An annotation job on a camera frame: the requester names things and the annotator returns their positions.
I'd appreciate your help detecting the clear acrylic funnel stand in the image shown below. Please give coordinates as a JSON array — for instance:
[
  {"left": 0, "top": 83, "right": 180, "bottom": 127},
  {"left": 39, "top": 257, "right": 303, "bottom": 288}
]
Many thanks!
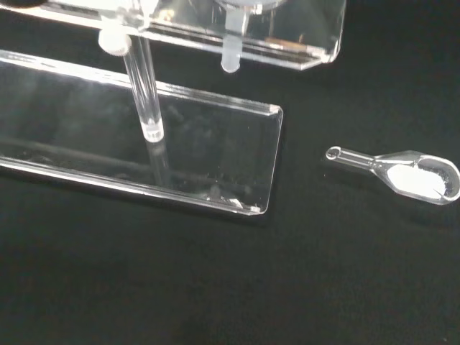
[{"left": 0, "top": 0, "right": 348, "bottom": 216}]

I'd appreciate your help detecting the glass weighing funnel with powder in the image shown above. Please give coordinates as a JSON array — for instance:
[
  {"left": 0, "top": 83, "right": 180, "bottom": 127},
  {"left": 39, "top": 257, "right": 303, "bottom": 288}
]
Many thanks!
[{"left": 325, "top": 145, "right": 460, "bottom": 206}]

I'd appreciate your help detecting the black bench cloth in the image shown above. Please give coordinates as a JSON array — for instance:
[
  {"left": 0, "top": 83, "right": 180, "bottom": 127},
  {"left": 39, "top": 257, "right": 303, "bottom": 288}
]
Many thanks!
[{"left": 0, "top": 0, "right": 460, "bottom": 345}]

